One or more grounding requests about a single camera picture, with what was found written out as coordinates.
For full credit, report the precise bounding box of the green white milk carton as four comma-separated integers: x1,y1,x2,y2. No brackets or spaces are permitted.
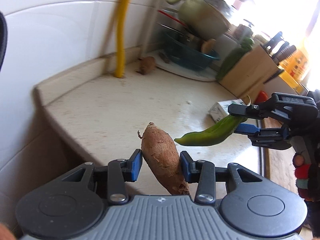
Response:
208,99,245,123

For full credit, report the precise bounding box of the wooden knife block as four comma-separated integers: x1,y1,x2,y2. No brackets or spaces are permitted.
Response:
219,45,279,103

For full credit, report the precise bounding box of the yellow pipe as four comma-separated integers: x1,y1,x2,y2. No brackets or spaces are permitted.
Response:
114,0,130,78

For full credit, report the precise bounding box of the wooden rice spoon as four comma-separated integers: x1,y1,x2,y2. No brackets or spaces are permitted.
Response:
201,38,216,54

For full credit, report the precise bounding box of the black knife handle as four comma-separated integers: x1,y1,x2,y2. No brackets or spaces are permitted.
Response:
263,31,283,53

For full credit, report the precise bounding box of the green long pepper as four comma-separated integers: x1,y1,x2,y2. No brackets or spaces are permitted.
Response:
174,115,247,146

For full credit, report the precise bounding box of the steel handled strainer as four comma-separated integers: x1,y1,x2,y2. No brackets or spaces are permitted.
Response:
156,22,199,42

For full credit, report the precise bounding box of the brown sweet potato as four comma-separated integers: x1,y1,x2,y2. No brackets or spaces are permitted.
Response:
138,122,190,195

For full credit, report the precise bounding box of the red handled strainer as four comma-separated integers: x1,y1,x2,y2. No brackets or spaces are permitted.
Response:
157,10,187,27

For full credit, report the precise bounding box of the right hand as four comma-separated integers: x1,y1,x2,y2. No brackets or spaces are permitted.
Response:
292,153,309,168

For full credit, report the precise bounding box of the dark green plastic basin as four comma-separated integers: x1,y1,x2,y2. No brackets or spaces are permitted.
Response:
163,31,220,71

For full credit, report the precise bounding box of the olive green handled colander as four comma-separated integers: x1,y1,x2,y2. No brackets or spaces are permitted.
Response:
166,0,231,40

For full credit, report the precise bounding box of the green cucumber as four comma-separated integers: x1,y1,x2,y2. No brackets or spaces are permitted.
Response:
216,37,254,81

